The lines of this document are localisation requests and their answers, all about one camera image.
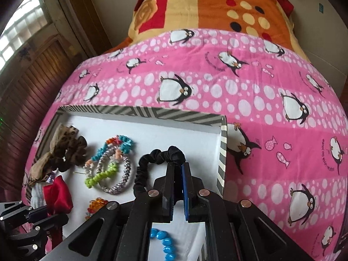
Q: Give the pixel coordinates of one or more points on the tan scrunchie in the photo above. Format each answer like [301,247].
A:
[43,168]

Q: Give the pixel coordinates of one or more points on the orange patterned fleece blanket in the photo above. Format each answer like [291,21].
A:
[217,13]

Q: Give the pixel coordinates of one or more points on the glass block window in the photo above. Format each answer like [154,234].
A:
[19,32]

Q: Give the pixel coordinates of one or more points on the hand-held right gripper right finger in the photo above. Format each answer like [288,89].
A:
[187,193]

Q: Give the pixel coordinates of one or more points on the leopard print brown scrunchie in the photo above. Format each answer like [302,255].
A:
[70,152]

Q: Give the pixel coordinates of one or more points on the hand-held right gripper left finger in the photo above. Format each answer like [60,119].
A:
[168,190]

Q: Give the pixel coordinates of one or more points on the dark red cloth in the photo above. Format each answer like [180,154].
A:
[282,1]

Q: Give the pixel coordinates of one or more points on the white knitted scrunchie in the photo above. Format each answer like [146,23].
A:
[36,195]

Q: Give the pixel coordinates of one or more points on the red scrunchie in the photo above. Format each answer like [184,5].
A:
[58,193]

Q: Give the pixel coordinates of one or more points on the small teal wall sticker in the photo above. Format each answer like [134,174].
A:
[321,8]

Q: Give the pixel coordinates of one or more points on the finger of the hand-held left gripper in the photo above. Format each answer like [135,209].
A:
[39,212]
[54,221]

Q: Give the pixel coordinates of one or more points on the black scrunchie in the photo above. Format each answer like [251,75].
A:
[174,153]

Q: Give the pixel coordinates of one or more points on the striped shallow cardboard tray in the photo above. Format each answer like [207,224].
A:
[163,133]

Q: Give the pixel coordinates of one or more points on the pink penguin print blanket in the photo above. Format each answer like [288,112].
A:
[217,87]

